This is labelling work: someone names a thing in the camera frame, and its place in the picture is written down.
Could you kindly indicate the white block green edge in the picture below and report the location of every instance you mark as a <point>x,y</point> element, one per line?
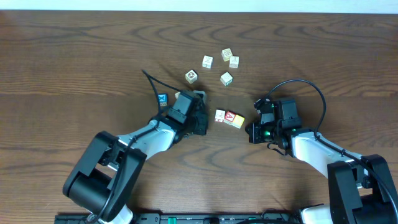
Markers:
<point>177,94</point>

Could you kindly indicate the white block red circle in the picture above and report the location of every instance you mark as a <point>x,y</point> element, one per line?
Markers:
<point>191,76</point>

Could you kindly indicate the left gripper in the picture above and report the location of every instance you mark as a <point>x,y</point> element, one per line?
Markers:
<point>205,130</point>

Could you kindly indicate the white block green side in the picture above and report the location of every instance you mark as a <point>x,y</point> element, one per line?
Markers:
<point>226,78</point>

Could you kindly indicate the yellow-green pattern block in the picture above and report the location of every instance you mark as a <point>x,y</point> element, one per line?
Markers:
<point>226,54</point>

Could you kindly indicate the white and yellow block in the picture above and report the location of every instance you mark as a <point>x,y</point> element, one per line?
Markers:
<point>238,121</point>

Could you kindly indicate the blue letter X block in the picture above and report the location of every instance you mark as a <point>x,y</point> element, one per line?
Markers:
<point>163,99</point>

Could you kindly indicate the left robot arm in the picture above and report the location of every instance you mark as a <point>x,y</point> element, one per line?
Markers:
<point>106,173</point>

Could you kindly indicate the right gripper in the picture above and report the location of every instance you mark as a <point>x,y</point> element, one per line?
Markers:
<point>255,136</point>

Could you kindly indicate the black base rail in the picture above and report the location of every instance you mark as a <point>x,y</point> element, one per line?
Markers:
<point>156,218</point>

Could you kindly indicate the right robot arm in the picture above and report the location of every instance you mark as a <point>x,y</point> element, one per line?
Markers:
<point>361,188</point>

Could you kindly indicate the red letter A block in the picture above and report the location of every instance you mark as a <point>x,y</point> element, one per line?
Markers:
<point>229,117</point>

